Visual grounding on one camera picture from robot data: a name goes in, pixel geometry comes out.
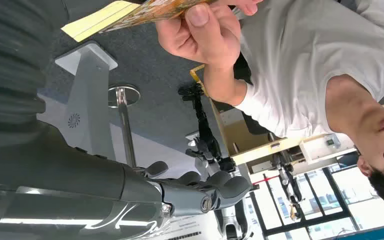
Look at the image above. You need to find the grey kiosk stand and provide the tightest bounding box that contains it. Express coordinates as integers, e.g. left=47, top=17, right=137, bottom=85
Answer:
left=37, top=41, right=118, bottom=162

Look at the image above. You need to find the wooden desk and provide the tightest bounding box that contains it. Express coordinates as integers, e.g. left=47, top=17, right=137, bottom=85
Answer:
left=189, top=64, right=384, bottom=167

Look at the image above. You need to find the person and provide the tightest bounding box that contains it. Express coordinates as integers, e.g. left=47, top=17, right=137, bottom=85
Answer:
left=155, top=0, right=384, bottom=213

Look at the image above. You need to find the chrome stanchion post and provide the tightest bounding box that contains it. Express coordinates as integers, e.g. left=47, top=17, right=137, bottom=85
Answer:
left=107, top=83, right=142, bottom=168

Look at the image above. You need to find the blue steel gantry frame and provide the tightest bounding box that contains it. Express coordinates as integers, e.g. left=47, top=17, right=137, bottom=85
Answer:
left=322, top=224, right=384, bottom=240

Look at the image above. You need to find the silver black humanoid robot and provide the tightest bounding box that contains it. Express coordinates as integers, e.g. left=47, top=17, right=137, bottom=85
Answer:
left=273, top=152, right=304, bottom=221

